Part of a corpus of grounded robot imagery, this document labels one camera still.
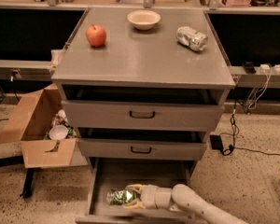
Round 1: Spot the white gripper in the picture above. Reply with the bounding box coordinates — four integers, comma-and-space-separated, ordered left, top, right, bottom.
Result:
123, 184, 158, 209

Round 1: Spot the green crushed can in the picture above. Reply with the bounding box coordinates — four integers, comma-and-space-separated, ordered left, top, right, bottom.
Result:
106, 189, 137, 205

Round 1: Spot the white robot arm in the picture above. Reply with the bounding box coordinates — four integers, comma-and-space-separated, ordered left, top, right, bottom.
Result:
124, 184, 249, 224

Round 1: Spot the bottom grey drawer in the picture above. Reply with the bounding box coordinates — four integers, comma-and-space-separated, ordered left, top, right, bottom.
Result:
75, 158, 195, 224

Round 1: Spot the grey drawer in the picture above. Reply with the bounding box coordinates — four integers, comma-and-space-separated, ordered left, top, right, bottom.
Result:
63, 85, 223, 132
78, 128, 207, 161
75, 158, 195, 224

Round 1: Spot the middle grey drawer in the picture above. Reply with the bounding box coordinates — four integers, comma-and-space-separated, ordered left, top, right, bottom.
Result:
78, 128, 207, 161

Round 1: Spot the top grey drawer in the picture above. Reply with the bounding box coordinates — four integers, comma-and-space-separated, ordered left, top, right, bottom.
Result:
63, 85, 223, 132

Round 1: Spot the grey drawer cabinet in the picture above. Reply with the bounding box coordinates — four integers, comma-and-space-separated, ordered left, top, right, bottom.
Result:
50, 7, 236, 179

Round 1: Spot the silver crushed can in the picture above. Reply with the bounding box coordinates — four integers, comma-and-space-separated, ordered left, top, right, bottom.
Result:
175, 26, 208, 52

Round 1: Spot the black power adapter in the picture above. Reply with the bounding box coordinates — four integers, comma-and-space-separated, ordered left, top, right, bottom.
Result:
210, 135, 223, 151

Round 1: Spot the black table leg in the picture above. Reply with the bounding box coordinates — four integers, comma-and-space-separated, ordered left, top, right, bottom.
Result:
21, 168, 35, 199

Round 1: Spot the cardboard box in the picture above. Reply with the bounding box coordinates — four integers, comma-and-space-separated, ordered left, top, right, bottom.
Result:
0, 84, 87, 168

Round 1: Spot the red apple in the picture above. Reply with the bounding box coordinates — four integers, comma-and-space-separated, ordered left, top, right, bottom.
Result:
86, 24, 106, 48

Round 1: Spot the black phone on shelf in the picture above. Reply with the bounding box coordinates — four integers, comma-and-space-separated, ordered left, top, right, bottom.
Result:
243, 62, 256, 74

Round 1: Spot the white bowl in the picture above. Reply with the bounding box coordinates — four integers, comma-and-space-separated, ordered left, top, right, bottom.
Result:
127, 10, 161, 31

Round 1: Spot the white charger on shelf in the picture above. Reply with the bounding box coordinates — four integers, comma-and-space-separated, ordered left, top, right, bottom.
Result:
260, 63, 271, 72

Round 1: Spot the black cable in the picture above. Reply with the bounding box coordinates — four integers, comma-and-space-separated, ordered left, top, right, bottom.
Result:
220, 100, 280, 159

